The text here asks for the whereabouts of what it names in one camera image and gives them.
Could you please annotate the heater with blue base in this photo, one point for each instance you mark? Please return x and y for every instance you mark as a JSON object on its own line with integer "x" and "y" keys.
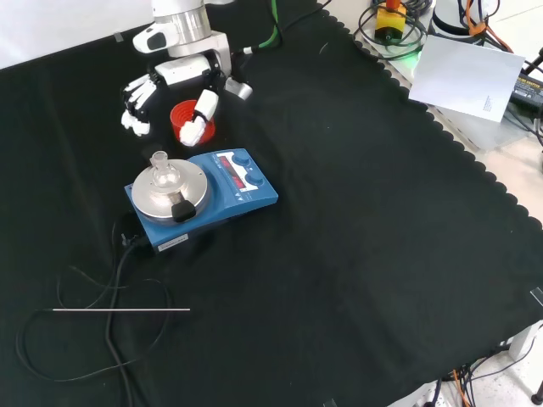
{"x": 250, "y": 196}

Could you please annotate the thin steel probe rod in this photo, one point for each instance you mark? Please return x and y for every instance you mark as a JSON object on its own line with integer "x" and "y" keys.
{"x": 123, "y": 310}

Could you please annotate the yellow stop button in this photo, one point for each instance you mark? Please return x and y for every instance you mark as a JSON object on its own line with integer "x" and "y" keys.
{"x": 389, "y": 23}

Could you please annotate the black scalloped bench cloth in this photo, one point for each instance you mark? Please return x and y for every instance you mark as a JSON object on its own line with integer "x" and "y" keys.
{"x": 339, "y": 233}

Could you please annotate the black power adapter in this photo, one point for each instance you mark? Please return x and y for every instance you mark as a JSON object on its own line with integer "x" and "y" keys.
{"x": 528, "y": 91}

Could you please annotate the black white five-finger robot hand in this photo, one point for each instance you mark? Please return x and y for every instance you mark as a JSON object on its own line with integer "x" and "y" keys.
{"x": 186, "y": 70}

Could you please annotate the clear round-bottom glass flask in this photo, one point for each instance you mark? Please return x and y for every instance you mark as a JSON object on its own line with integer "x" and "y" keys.
{"x": 162, "y": 176}

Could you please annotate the red ribbed plastic cup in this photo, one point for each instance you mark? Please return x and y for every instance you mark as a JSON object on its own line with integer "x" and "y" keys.
{"x": 184, "y": 114}

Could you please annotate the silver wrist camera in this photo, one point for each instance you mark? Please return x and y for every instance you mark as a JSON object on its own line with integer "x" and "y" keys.
{"x": 239, "y": 88}

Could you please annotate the grey tape strip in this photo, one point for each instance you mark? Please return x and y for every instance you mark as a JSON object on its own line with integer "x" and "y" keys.
{"x": 537, "y": 295}
{"x": 119, "y": 37}

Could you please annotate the pale board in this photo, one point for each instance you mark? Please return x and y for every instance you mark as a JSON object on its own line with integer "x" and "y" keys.
{"x": 462, "y": 76}

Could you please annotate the white table leg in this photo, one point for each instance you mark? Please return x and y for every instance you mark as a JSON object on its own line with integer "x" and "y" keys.
{"x": 524, "y": 341}

